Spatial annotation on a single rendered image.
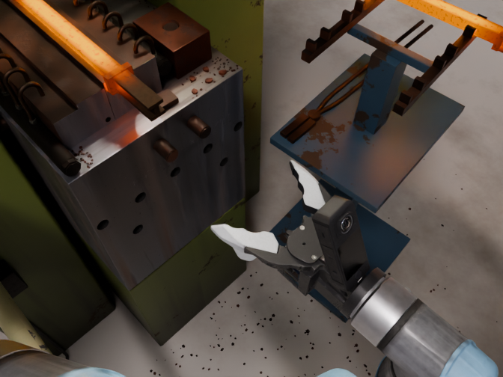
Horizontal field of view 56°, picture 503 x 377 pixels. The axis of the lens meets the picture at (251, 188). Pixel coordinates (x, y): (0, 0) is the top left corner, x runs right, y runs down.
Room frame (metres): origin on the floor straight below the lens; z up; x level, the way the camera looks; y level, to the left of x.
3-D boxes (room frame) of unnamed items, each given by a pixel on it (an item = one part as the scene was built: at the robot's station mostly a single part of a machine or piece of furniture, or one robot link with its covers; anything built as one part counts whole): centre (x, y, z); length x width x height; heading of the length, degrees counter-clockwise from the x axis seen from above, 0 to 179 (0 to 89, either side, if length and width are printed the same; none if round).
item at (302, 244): (0.25, -0.10, 0.97); 0.12 x 0.08 x 0.09; 44
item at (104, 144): (0.75, 0.35, 0.69); 0.56 x 0.38 x 0.45; 44
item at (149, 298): (0.75, 0.35, 0.23); 0.56 x 0.38 x 0.47; 44
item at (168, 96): (0.59, 0.15, 0.92); 0.04 x 0.03 x 0.01; 130
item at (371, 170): (0.78, -0.29, 0.65); 0.40 x 0.30 x 0.02; 139
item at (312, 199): (0.36, -0.08, 0.98); 0.09 x 0.03 x 0.06; 8
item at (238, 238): (0.28, 0.01, 0.98); 0.09 x 0.03 x 0.06; 80
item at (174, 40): (0.72, 0.15, 0.95); 0.12 x 0.09 x 0.07; 44
